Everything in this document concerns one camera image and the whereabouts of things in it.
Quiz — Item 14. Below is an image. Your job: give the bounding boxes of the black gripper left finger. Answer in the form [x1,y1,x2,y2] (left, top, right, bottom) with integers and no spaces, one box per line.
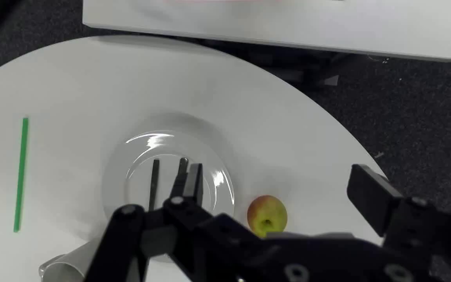
[82,162,262,282]

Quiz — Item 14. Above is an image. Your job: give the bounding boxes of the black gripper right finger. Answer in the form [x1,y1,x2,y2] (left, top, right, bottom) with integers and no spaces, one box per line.
[345,164,451,282]

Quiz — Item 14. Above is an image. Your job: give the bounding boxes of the green straw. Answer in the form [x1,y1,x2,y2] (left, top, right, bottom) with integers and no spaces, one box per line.
[12,115,31,236]

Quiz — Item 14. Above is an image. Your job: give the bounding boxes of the white robot base platform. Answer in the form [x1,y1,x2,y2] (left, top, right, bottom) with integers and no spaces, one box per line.
[81,0,451,65]

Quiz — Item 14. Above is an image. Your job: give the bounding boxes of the black knife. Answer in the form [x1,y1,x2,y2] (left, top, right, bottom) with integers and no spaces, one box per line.
[148,159,161,212]

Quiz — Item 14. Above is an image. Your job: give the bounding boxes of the yellow-red apple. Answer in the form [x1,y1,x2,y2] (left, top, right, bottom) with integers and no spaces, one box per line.
[245,195,289,240]

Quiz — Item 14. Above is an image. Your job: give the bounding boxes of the white plate with utensils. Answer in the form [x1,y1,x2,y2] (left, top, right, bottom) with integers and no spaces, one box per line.
[100,110,237,264]

